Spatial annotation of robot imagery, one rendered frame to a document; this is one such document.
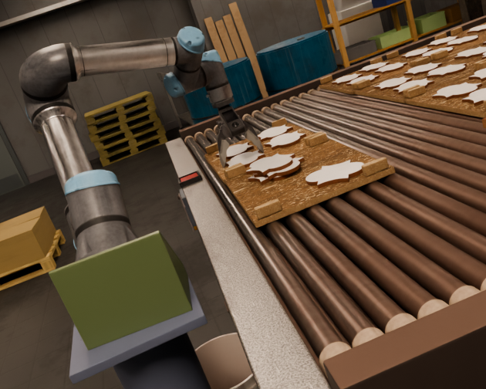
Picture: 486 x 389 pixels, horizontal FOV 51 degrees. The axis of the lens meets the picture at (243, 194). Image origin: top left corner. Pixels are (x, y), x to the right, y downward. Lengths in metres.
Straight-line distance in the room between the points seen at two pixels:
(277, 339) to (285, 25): 8.71
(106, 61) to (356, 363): 1.01
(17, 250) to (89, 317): 3.43
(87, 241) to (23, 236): 3.34
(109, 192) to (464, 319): 0.74
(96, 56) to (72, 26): 7.42
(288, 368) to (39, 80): 0.96
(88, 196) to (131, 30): 7.77
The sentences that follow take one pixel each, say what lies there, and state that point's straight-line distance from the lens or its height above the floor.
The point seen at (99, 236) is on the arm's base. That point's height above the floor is 1.06.
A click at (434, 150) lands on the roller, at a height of 0.92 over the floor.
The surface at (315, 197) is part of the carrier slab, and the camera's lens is 1.18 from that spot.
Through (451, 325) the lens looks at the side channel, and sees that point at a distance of 0.68.
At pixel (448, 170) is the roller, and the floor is 0.92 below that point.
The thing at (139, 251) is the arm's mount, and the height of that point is 1.03.
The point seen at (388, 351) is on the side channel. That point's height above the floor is 0.95.
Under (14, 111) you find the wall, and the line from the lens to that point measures 8.91.
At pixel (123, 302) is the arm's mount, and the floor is 0.94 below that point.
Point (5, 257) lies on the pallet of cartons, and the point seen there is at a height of 0.24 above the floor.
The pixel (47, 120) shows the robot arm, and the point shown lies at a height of 1.28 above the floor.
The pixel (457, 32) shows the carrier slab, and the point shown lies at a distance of 2.87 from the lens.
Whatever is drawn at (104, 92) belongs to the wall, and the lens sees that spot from 8.79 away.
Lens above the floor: 1.36
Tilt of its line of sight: 18 degrees down
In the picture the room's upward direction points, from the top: 20 degrees counter-clockwise
